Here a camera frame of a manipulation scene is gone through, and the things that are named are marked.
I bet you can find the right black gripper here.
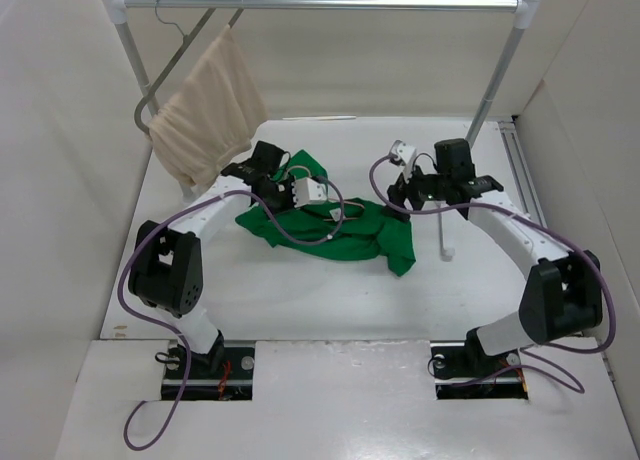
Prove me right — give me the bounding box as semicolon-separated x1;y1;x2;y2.
380;157;451;223

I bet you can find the green t shirt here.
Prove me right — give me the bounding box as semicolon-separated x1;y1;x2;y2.
234;148;418;279

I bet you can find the pink wire hanger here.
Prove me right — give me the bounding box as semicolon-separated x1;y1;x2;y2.
282;165;365;223

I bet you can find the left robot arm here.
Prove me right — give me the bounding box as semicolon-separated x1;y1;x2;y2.
128;141;293;377

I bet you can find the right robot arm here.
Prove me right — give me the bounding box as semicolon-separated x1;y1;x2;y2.
387;139;603;379

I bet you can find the grey plastic hanger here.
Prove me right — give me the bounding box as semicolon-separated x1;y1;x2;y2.
134;0;244;134

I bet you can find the beige cloth garment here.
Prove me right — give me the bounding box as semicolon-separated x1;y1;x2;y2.
147;26;268;188

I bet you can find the metal clothes rack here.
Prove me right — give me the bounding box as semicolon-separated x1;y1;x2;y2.
94;0;546;261

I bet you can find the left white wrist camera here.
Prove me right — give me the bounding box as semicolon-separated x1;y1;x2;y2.
292;177;328;208

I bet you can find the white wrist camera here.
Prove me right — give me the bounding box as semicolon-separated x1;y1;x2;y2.
292;177;328;208
389;140;417;182

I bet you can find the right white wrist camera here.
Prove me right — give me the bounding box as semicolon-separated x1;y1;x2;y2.
389;140;417;182

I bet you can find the aluminium rail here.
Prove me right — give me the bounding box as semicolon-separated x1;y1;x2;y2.
498;118;547;227

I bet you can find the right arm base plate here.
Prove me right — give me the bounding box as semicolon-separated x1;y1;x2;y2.
427;341;529;400

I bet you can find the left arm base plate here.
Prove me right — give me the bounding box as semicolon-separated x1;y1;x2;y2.
154;341;256;401

